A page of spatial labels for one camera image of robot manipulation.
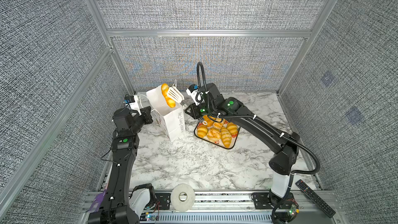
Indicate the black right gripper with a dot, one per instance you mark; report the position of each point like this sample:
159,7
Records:
193,107

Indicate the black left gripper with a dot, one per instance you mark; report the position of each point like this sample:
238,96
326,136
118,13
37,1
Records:
145,113

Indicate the white paper gift bag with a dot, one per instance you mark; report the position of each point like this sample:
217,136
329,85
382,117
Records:
171,120

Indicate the fake croissant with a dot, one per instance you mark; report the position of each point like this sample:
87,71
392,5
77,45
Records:
202,131
233,129
226,137
170,102

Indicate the white slotted bread tongs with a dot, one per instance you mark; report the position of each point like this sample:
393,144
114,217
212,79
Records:
177,96

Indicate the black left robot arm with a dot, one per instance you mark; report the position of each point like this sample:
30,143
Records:
117,207

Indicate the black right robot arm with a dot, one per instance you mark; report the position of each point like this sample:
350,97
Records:
210,105

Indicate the long braided fake bread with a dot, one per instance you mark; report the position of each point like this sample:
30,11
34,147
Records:
207,122

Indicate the fake bread roll centre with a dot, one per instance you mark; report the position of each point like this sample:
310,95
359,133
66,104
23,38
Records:
218,125

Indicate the round fake bread bottom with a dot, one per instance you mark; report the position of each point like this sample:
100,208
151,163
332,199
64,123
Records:
214,134

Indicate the white tray with black rim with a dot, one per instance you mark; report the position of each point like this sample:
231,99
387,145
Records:
217,142

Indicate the white tape roll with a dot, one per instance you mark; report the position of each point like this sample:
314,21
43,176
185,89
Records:
183,197

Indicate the purple plastic fork toy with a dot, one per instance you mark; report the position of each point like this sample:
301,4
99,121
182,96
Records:
97,202

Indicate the black remote control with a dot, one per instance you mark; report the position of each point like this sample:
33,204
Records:
317,200

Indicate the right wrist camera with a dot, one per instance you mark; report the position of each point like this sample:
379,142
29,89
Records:
193,91

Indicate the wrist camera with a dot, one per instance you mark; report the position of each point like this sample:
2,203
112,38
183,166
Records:
193,91
131,101

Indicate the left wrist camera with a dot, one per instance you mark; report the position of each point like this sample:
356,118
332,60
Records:
131,101

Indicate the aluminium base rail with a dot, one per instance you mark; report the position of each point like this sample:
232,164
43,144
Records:
238,207

